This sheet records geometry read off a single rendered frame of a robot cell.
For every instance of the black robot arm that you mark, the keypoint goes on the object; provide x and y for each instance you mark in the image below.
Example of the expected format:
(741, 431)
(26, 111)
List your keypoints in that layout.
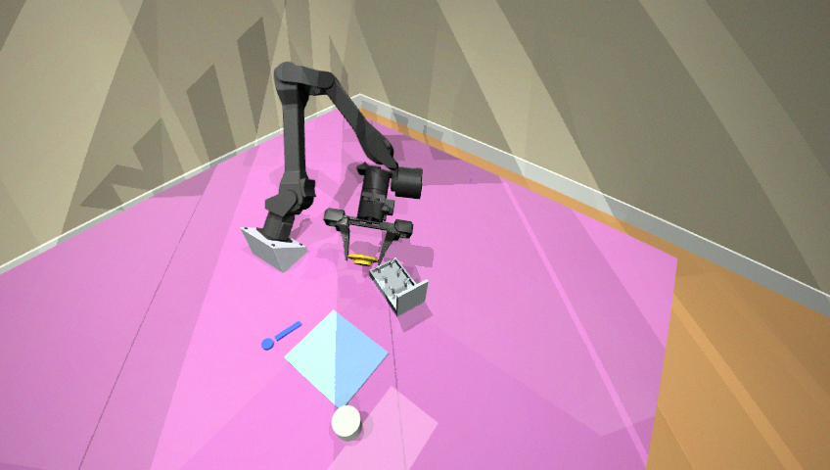
(294, 84)

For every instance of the light blue square mat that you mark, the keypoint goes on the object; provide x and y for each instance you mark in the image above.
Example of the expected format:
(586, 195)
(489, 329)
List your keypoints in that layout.
(336, 358)

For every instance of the yellow plate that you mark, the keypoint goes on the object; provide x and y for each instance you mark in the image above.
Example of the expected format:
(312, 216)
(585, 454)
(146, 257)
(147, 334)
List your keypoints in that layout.
(362, 260)

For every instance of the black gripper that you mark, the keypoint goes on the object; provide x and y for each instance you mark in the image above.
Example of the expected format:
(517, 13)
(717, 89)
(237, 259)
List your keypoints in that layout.
(341, 221)

